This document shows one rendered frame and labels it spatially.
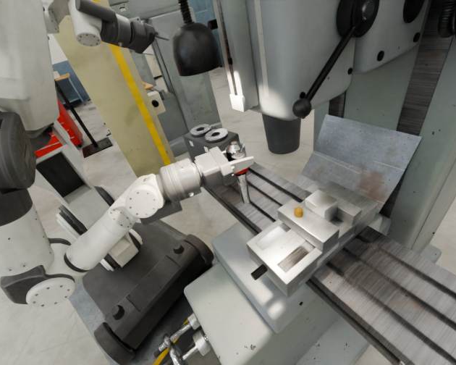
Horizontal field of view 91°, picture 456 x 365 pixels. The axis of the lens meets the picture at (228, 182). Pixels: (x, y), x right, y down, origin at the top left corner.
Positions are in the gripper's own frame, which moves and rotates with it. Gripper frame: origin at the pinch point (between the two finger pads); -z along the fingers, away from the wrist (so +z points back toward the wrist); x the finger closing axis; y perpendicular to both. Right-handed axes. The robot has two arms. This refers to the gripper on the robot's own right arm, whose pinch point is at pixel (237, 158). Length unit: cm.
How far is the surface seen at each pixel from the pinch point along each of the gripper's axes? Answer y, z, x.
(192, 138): 9.0, 5.5, 39.0
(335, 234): 17.3, -14.4, -18.7
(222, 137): 7.9, -4.1, 28.7
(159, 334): 81, 52, 9
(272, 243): 20.6, -1.2, -11.8
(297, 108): -14.6, -7.2, -14.8
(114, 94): 8, 43, 163
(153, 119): 37, 24, 168
